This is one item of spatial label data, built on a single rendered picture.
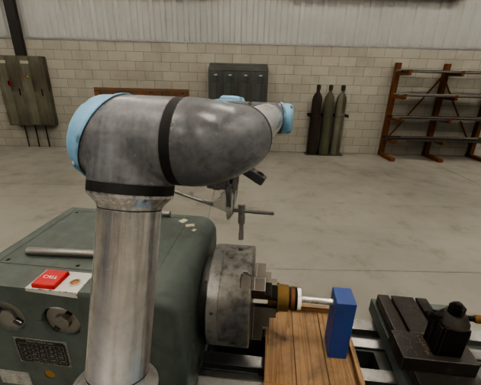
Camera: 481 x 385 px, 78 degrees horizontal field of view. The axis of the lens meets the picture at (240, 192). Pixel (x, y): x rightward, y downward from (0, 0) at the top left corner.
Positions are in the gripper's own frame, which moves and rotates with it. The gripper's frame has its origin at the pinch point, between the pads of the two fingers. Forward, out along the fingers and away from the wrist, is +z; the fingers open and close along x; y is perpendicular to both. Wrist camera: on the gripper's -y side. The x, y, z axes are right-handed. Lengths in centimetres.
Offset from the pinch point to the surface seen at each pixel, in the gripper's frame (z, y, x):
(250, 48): -191, 133, -616
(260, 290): 17.9, -12.6, 9.6
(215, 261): 12.6, 1.9, 7.3
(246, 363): 48.7, -10.0, 3.8
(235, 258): 11.7, -3.6, 5.0
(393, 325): 35, -57, -13
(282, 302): 25.0, -19.1, 1.9
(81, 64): -129, 502, -535
